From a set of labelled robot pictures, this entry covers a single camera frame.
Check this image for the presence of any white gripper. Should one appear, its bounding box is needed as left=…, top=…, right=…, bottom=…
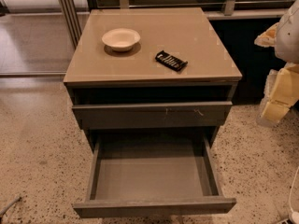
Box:
left=254, top=23, right=299, bottom=123

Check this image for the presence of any white cable and plug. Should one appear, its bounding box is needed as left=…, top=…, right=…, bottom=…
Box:
left=277, top=166, right=299, bottom=224

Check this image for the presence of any metal window frame post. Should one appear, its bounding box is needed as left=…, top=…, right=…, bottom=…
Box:
left=58, top=0, right=81, bottom=49

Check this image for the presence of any grey drawer cabinet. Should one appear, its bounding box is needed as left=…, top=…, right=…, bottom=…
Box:
left=64, top=7, right=242, bottom=144

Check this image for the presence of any open middle drawer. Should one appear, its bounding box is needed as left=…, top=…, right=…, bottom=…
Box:
left=73, top=133, right=236, bottom=218

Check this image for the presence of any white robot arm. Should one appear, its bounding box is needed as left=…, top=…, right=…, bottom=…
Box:
left=254, top=0, right=299, bottom=127

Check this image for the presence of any grey floor cable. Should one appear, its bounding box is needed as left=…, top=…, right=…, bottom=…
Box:
left=0, top=196, right=22, bottom=217

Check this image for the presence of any white ceramic bowl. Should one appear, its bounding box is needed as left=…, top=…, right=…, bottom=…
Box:
left=102, top=28, right=141, bottom=52

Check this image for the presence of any grey top drawer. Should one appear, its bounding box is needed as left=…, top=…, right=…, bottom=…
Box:
left=72, top=101, right=232, bottom=130

